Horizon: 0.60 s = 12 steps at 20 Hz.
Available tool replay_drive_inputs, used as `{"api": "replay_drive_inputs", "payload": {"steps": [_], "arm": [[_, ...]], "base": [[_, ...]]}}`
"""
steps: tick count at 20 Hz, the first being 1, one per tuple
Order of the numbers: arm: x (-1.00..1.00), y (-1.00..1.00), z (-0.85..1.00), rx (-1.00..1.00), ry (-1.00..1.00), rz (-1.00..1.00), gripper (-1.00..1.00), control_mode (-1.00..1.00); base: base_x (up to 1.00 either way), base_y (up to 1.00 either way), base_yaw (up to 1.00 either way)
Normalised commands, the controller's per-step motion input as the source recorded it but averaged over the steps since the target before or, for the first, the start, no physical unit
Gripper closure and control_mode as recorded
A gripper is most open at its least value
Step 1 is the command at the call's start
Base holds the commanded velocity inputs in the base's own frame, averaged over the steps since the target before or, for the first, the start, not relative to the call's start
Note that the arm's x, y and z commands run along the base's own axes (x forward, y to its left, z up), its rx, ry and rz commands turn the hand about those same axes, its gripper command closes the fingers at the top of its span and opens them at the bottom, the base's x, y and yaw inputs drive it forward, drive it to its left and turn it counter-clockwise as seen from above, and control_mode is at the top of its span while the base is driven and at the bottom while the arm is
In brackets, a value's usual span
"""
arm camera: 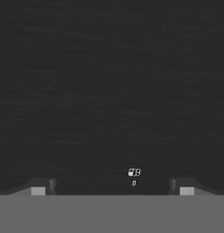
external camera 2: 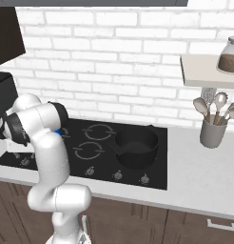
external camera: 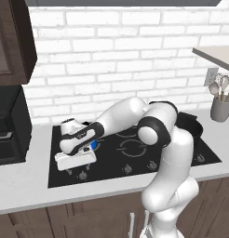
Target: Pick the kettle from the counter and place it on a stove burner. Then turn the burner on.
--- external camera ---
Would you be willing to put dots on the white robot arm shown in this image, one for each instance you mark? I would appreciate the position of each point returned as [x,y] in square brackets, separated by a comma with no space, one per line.
[177,155]

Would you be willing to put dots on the grey hob knob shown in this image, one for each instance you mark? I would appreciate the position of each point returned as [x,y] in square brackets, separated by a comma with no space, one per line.
[128,169]
[200,158]
[152,165]
[82,176]

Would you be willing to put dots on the black built-in oven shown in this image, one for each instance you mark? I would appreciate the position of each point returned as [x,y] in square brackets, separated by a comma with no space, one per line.
[9,130]

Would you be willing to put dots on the white wall socket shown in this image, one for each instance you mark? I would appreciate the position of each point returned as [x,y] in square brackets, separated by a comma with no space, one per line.
[211,76]

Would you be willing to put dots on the grey utensil pot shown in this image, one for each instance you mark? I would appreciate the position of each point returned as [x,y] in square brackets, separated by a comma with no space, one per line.
[221,110]

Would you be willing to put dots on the black glass hob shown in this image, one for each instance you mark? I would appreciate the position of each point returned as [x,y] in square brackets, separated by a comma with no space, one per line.
[113,161]

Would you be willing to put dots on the grey metal spoon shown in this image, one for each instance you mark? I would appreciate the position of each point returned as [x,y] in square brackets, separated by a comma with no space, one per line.
[214,88]

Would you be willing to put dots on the dark brown wall cupboard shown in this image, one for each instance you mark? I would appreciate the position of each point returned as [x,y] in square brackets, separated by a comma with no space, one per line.
[12,43]

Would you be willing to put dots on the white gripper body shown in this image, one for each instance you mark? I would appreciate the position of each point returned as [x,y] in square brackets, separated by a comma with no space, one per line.
[74,160]

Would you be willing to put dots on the grey slotted spatula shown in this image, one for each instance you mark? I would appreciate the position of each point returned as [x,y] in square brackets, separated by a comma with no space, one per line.
[224,81]

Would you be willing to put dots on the beige wall shelf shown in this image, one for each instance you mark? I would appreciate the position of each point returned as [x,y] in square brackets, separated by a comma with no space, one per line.
[217,55]

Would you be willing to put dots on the brown cupboard door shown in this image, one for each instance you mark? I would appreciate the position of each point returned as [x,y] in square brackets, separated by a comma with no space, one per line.
[214,210]
[20,224]
[94,218]

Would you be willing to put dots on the black pan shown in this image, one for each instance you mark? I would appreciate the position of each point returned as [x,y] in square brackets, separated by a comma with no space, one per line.
[196,128]

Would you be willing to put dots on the grey extractor hood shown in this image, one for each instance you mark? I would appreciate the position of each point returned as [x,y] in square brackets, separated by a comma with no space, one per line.
[122,2]

